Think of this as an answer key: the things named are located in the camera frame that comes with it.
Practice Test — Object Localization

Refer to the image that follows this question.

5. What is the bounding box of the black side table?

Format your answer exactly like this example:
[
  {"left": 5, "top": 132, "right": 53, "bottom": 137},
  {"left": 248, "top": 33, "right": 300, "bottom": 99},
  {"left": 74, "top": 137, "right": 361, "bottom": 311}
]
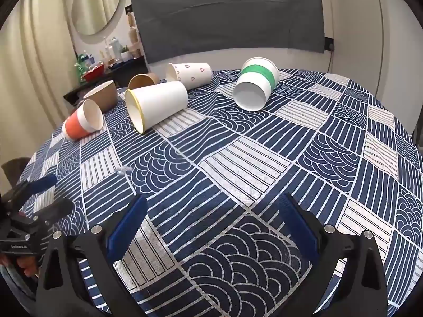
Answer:
[{"left": 63, "top": 55, "right": 149, "bottom": 106}]

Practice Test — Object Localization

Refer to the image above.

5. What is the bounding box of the white yellow-rimmed paper cup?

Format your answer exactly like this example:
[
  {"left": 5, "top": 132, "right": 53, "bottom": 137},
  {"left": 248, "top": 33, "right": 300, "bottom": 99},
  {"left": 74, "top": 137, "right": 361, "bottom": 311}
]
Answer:
[{"left": 125, "top": 81, "right": 189, "bottom": 135}]

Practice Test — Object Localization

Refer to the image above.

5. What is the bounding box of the white green-banded paper cup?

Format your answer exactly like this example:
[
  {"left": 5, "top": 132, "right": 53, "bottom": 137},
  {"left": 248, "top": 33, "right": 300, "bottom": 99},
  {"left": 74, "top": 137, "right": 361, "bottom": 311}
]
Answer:
[{"left": 232, "top": 57, "right": 279, "bottom": 112}]

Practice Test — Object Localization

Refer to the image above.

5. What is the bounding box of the oval wall mirror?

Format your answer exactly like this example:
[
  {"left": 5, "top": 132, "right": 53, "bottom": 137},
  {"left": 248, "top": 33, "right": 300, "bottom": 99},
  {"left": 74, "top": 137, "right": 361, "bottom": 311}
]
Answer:
[{"left": 71, "top": 0, "right": 122, "bottom": 36}]

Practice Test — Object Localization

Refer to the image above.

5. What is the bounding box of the person's left hand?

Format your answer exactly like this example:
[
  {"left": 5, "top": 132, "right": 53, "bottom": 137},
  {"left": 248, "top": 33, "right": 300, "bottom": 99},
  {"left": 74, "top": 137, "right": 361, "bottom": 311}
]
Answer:
[{"left": 0, "top": 254, "right": 42, "bottom": 279}]

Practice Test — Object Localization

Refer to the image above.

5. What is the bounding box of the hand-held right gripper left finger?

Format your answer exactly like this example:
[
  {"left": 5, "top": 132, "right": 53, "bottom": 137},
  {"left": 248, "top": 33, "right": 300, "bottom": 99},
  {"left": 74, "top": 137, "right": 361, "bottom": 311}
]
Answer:
[{"left": 35, "top": 194, "right": 148, "bottom": 317}]

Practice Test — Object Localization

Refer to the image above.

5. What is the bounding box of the orange white paper cup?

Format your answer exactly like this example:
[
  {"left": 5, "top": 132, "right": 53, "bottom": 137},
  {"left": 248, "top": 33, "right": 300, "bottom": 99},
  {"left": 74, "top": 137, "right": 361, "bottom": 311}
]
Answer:
[{"left": 62, "top": 99, "right": 105, "bottom": 141}]

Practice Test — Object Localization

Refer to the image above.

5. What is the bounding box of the green bottle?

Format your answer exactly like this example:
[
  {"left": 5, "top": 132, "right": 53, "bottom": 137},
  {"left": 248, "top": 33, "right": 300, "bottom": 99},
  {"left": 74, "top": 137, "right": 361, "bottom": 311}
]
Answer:
[{"left": 75, "top": 53, "right": 90, "bottom": 85}]

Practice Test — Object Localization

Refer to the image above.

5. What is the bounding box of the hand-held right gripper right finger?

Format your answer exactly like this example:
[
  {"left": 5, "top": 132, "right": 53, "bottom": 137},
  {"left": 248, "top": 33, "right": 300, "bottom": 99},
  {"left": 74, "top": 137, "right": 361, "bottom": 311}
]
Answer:
[{"left": 280, "top": 192, "right": 388, "bottom": 317}]

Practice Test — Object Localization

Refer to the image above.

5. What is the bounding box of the grey cloth cover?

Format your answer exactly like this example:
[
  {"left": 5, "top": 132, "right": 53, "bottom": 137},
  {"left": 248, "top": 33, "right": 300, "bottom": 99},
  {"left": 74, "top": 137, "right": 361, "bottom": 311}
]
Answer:
[{"left": 129, "top": 0, "right": 326, "bottom": 65}]

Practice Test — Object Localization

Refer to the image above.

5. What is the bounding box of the white pitcher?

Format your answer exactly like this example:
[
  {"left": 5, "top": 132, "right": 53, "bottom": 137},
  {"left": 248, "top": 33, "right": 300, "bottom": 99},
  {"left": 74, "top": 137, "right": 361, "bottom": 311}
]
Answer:
[{"left": 109, "top": 37, "right": 120, "bottom": 62}]

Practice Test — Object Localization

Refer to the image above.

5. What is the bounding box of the white heart-print paper cup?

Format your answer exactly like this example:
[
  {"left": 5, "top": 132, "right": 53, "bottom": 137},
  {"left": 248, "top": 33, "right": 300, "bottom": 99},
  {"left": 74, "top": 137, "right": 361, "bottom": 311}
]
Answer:
[{"left": 165, "top": 62, "right": 213, "bottom": 91}]

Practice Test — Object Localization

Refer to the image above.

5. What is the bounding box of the red bowl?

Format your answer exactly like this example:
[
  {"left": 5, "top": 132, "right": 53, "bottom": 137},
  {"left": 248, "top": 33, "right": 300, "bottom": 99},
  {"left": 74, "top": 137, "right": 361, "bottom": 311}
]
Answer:
[{"left": 81, "top": 65, "right": 105, "bottom": 83}]

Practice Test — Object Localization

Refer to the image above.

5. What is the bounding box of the small brown paper cup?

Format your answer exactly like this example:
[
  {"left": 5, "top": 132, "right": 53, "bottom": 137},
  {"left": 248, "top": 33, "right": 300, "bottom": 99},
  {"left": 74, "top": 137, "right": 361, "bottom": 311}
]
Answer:
[{"left": 128, "top": 73, "right": 160, "bottom": 90}]

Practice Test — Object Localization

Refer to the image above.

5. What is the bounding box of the large brown paper cup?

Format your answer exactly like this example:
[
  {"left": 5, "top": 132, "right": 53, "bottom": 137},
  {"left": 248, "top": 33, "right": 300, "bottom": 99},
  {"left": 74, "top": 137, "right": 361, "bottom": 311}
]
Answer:
[{"left": 82, "top": 80, "right": 119, "bottom": 113}]

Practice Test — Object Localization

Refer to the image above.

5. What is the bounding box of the wooden figure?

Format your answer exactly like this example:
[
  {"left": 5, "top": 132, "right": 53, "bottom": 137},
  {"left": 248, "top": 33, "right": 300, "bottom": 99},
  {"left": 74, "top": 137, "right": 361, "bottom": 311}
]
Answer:
[{"left": 127, "top": 5, "right": 143, "bottom": 59}]

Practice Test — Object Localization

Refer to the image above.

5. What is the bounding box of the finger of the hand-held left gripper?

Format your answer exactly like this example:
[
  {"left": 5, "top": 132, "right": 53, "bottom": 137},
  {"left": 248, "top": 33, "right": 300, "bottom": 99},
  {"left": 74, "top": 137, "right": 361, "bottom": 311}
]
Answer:
[
  {"left": 31, "top": 199, "right": 75, "bottom": 229},
  {"left": 3, "top": 174, "right": 59, "bottom": 212}
]

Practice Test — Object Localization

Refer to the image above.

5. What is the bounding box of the beige curtain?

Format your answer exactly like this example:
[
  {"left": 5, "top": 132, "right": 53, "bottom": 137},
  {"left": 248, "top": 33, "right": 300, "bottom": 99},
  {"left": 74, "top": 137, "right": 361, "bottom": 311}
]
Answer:
[{"left": 0, "top": 0, "right": 80, "bottom": 185}]

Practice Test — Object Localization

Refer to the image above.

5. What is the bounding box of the white refrigerator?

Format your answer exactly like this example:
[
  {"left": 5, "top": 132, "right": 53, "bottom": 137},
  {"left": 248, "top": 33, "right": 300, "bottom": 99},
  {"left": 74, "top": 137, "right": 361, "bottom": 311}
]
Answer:
[{"left": 325, "top": 0, "right": 423, "bottom": 139}]

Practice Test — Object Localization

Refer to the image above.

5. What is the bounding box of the blue white patterned tablecloth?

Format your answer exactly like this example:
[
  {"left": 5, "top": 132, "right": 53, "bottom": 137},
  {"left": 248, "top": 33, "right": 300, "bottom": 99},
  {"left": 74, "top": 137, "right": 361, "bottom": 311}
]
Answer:
[{"left": 25, "top": 68, "right": 423, "bottom": 317}]

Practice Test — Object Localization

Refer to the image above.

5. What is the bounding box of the brown chair back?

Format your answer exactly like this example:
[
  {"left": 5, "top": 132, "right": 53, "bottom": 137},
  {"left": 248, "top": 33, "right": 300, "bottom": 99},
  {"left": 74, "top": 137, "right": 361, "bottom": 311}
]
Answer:
[{"left": 1, "top": 161, "right": 24, "bottom": 186}]

